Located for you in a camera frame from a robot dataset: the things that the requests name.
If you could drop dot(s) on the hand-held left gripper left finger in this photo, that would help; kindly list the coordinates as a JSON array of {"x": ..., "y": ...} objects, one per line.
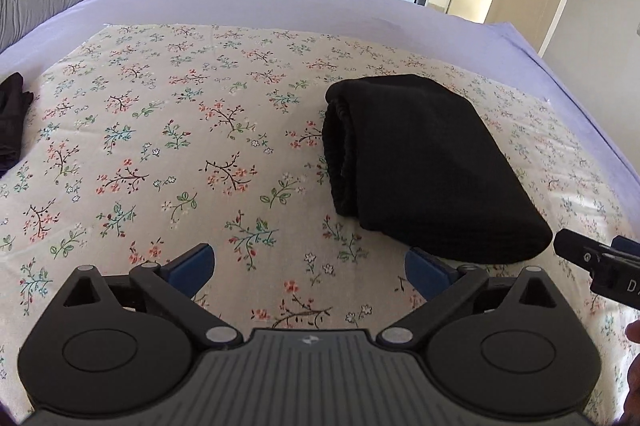
[{"x": 192, "y": 268}]

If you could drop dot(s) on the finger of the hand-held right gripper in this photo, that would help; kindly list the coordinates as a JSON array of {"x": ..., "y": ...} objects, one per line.
[
  {"x": 627, "y": 246},
  {"x": 577, "y": 248}
]

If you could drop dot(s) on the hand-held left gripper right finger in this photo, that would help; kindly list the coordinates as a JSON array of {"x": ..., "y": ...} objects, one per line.
[{"x": 425, "y": 273}]

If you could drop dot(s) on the black pants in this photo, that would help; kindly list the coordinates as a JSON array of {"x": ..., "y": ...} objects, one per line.
[{"x": 425, "y": 165}]

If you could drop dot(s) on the person's right hand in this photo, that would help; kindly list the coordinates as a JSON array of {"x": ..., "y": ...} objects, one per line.
[{"x": 634, "y": 331}]

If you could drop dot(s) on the floral bed cloth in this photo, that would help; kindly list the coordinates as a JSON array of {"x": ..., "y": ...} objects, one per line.
[{"x": 175, "y": 130}]

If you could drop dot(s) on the folded black clothes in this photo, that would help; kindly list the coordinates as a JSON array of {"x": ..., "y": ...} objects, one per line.
[{"x": 12, "y": 120}]

